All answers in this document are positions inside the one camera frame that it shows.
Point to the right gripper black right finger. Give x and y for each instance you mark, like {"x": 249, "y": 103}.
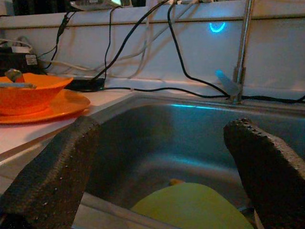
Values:
{"x": 274, "y": 186}

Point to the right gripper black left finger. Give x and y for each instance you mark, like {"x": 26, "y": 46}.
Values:
{"x": 47, "y": 186}

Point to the orange plastic bowl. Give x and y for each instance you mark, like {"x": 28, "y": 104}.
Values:
{"x": 28, "y": 100}

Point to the silver metal spoon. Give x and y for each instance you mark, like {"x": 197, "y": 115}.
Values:
{"x": 19, "y": 85}
{"x": 13, "y": 74}

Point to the orange plastic plate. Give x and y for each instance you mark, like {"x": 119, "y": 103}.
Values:
{"x": 66, "y": 105}

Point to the green plastic plate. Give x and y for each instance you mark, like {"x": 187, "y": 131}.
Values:
{"x": 190, "y": 207}

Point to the small orange food scrap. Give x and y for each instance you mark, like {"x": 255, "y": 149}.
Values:
{"x": 176, "y": 182}

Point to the stainless steel sink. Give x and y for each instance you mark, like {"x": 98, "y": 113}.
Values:
{"x": 166, "y": 143}

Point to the black charger box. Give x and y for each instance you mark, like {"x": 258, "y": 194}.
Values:
{"x": 14, "y": 62}

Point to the metal sink faucet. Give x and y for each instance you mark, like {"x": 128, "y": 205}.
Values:
{"x": 245, "y": 47}

